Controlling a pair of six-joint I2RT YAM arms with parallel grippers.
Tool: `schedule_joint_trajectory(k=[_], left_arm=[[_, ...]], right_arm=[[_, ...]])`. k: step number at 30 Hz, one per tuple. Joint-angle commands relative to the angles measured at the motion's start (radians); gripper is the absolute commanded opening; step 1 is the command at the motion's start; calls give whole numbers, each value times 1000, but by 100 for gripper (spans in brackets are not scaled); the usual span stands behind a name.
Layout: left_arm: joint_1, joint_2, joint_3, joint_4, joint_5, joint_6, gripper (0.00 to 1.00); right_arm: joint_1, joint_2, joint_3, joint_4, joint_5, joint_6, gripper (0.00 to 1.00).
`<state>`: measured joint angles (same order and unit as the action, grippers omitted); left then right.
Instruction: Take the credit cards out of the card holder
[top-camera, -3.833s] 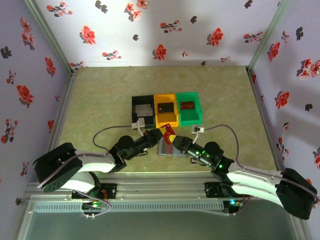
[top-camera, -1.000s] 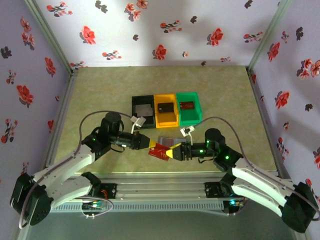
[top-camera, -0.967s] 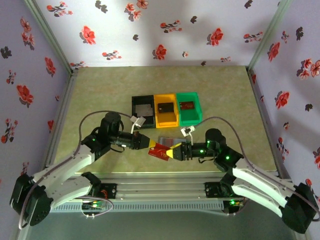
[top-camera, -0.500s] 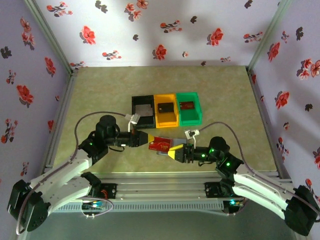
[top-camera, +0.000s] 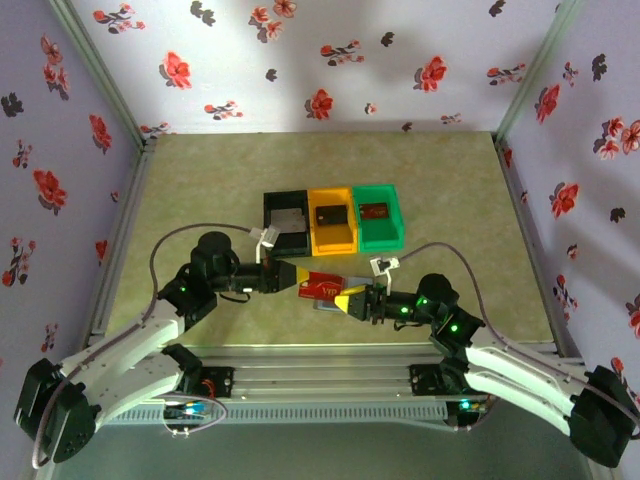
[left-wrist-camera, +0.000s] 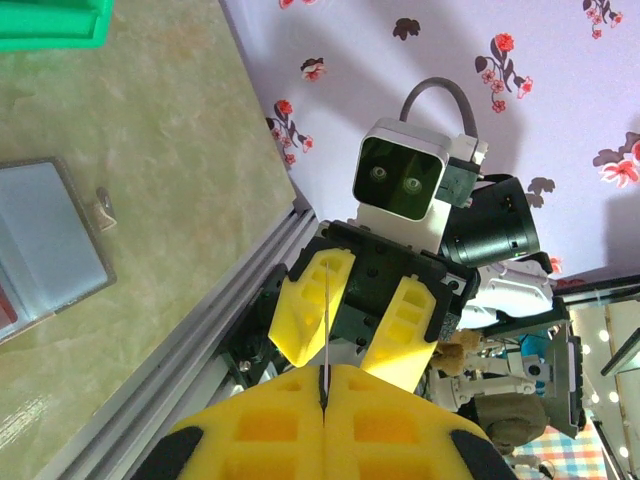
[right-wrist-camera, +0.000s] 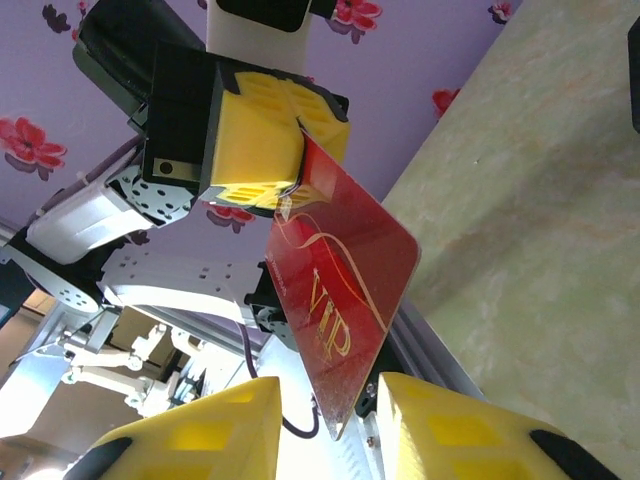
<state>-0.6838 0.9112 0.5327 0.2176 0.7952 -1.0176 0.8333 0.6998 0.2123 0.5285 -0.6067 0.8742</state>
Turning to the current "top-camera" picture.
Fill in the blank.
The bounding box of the white card red logo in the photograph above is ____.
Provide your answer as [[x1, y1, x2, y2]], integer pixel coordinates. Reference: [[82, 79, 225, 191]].
[[269, 208, 307, 236]]

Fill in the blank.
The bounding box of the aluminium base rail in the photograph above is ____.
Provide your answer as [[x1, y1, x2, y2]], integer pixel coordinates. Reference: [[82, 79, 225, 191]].
[[49, 342, 596, 401]]

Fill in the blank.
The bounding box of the grey card holder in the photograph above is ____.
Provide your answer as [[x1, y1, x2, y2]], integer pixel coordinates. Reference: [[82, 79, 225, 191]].
[[313, 276, 374, 314]]

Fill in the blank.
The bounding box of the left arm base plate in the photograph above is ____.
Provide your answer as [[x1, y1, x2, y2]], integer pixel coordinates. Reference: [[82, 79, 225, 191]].
[[178, 366, 236, 400]]

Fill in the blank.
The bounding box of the yellow plastic bin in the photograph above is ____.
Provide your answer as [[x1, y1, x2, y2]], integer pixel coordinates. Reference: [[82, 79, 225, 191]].
[[307, 187, 360, 257]]

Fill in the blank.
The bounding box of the aluminium table side rail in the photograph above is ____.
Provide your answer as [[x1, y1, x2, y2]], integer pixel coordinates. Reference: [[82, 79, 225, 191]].
[[79, 138, 157, 361], [493, 134, 586, 359]]

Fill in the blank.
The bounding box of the black VIP card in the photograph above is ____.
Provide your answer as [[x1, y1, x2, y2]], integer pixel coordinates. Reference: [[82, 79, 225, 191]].
[[314, 204, 349, 227]]

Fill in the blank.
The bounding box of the red VIP card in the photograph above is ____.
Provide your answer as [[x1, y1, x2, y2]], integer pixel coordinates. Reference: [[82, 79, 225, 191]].
[[298, 271, 347, 302], [359, 202, 391, 222]]

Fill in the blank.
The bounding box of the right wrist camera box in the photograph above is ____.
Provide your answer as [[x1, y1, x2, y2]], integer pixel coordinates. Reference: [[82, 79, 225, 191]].
[[368, 256, 402, 291]]

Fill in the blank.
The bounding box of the black plastic bin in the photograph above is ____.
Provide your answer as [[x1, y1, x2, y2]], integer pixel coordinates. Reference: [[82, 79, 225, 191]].
[[263, 189, 312, 259]]

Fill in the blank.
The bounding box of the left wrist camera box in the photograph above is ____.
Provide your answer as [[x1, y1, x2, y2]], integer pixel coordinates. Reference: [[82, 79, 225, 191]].
[[248, 226, 282, 264]]

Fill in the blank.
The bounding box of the aluminium frame post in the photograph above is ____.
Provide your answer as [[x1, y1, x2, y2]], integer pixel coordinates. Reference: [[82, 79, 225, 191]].
[[47, 0, 151, 149], [493, 0, 587, 144]]

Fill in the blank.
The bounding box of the green plastic bin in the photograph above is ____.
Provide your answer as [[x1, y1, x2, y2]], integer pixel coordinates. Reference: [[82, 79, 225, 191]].
[[352, 183, 407, 254]]

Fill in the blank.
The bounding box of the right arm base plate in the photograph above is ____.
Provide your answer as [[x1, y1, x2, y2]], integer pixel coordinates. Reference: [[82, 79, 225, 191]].
[[408, 363, 501, 398]]

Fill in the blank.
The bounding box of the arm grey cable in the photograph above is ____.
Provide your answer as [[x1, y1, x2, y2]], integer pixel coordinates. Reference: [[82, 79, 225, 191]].
[[398, 242, 640, 434], [30, 223, 254, 471]]

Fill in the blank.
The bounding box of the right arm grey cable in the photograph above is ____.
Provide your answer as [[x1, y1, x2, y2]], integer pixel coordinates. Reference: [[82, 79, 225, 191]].
[[398, 242, 640, 434]]

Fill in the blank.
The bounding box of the left arm grey cable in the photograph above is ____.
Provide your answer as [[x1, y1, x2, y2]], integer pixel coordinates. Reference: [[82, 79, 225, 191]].
[[30, 223, 254, 471]]

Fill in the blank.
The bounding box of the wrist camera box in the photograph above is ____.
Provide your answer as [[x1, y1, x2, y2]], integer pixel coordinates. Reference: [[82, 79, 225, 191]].
[[248, 226, 282, 264], [368, 256, 402, 291]]

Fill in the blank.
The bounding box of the slotted grey cable duct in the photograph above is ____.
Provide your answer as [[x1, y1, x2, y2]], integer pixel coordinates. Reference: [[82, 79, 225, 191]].
[[102, 402, 449, 426]]

